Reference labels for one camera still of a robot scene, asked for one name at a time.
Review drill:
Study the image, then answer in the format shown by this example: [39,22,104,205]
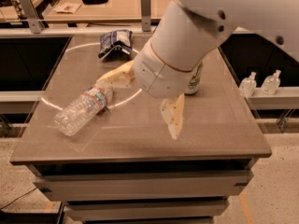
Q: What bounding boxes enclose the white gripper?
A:
[97,40,192,140]

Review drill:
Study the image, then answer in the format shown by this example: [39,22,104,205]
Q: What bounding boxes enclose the clear plastic water bottle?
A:
[53,82,113,136]

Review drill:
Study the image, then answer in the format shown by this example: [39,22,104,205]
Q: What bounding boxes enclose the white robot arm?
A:
[98,0,299,139]

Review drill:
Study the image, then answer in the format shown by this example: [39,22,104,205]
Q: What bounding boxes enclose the left clear sanitizer bottle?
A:
[239,72,257,98]

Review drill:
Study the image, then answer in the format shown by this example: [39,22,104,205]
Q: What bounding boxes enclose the clear sanitizer bottle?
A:
[261,70,281,95]
[239,72,257,98]

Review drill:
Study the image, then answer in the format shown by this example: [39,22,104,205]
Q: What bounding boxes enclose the right clear sanitizer bottle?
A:
[261,70,281,95]

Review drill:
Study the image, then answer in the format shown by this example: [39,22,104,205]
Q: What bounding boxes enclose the green 7up soda can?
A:
[185,61,204,95]

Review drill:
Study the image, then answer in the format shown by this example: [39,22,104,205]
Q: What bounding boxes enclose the blue white chip bag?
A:
[98,29,133,60]

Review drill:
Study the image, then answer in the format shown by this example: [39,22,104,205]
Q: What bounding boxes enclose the grey table with drawers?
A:
[11,35,271,224]

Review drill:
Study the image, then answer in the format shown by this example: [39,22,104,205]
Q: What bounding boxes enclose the wooden back desk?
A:
[45,0,177,23]

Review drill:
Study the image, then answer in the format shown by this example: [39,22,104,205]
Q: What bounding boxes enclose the black object on back desk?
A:
[82,0,108,5]

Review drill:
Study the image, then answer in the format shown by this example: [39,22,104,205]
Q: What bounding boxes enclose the brown paper packet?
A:
[54,2,81,14]

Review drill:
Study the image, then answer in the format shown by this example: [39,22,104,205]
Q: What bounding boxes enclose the middle metal bracket post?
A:
[140,0,151,32]

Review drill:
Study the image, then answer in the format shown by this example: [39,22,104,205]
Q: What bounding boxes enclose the metal bracket post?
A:
[19,0,44,34]
[140,0,151,32]

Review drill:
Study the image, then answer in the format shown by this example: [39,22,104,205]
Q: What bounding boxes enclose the left metal bracket post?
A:
[19,0,44,34]

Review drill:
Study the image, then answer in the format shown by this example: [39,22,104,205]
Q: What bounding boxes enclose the black floor cable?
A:
[0,187,37,211]

